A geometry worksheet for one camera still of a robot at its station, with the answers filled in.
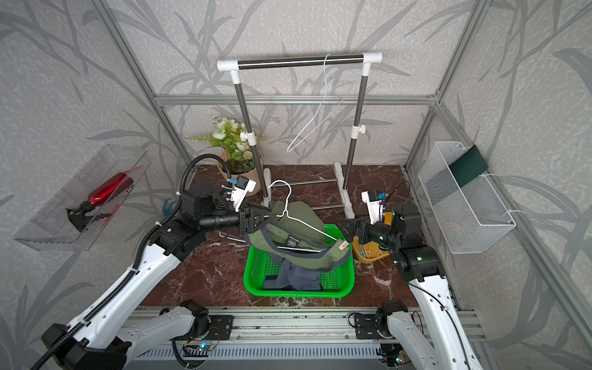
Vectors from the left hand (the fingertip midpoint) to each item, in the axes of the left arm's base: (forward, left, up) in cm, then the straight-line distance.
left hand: (271, 216), depth 64 cm
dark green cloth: (+19, -64, +2) cm, 66 cm away
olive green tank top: (-2, -7, -8) cm, 11 cm away
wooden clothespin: (-6, -21, -5) cm, 22 cm away
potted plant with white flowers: (+37, +20, -10) cm, 43 cm away
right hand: (+2, -22, -4) cm, 23 cm away
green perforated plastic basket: (-8, -21, -31) cm, 39 cm away
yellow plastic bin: (+3, -35, -30) cm, 46 cm away
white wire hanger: (+56, -1, -24) cm, 62 cm away
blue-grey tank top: (-9, -6, -24) cm, 26 cm away
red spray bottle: (+8, +48, +2) cm, 49 cm away
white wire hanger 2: (0, -5, +2) cm, 5 cm away
